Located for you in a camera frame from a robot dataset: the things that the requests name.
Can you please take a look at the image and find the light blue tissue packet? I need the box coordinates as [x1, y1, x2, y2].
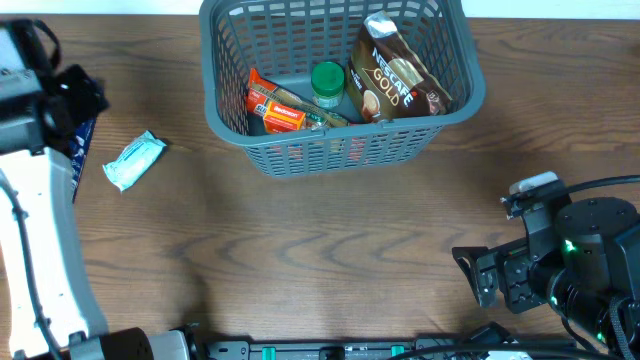
[102, 131, 166, 192]

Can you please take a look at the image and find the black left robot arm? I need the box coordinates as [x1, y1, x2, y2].
[1, 18, 198, 359]

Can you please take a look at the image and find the orange spaghetti pasta packet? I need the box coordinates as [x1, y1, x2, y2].
[246, 68, 354, 131]

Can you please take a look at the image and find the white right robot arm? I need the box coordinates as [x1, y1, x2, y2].
[452, 172, 639, 359]

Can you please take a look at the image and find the grey plastic basket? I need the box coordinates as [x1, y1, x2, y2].
[199, 0, 486, 177]

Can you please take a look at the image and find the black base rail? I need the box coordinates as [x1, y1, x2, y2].
[203, 337, 578, 360]

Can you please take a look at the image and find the Kleenex tissue multipack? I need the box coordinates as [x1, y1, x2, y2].
[70, 119, 96, 201]

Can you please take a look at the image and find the green lid glass jar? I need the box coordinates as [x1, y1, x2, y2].
[311, 62, 345, 109]

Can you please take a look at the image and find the brown Nescafe Gold coffee bag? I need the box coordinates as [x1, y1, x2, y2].
[345, 11, 451, 123]

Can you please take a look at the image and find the orange Redoxon box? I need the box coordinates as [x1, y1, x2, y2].
[263, 101, 306, 134]

